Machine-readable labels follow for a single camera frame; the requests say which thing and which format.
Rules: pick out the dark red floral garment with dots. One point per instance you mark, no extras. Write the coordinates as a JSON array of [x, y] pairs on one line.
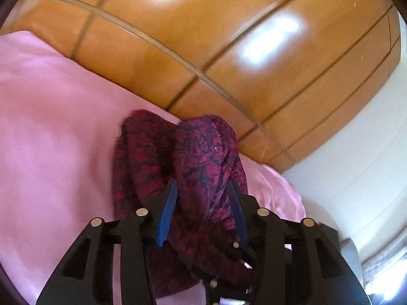
[[201, 155]]

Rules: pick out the wooden panelled wardrobe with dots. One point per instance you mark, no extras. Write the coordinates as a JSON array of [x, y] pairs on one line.
[[286, 74]]

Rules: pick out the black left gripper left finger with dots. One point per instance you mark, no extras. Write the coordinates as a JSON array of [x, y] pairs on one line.
[[84, 274]]

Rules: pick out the pink quilted bedspread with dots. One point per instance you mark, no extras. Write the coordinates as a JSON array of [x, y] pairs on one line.
[[59, 126]]

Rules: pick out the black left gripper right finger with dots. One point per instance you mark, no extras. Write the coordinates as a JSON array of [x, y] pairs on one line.
[[294, 262]]

